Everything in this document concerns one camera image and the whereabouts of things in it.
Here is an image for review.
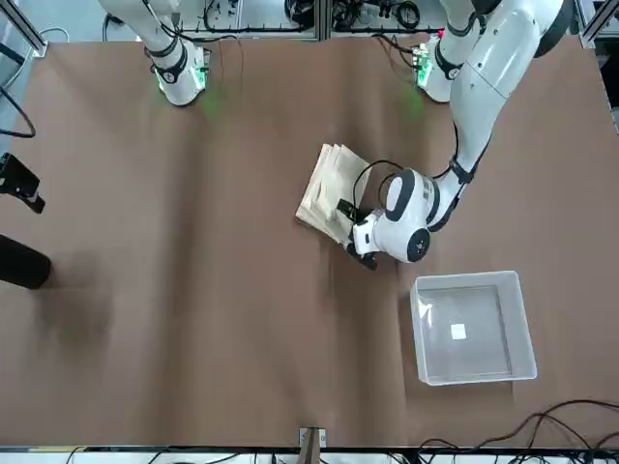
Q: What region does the aluminium frame rail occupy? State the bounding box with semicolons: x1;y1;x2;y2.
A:
168;23;439;41

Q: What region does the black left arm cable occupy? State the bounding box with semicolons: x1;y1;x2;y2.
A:
352;110;461;217

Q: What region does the aluminium profile post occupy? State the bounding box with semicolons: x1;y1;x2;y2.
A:
575;0;619;49
298;426;328;464
0;0;50;58

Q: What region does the clear plastic box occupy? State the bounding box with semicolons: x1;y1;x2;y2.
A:
409;270;539;388

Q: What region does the black vase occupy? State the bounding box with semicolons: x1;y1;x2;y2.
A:
0;233;53;292

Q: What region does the black table cable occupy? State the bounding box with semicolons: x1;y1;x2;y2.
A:
418;398;619;455

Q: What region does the cream-colored tablecloth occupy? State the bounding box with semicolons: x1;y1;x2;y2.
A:
294;142;374;246

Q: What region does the green circuit board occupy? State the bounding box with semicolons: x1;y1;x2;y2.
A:
411;42;433;88

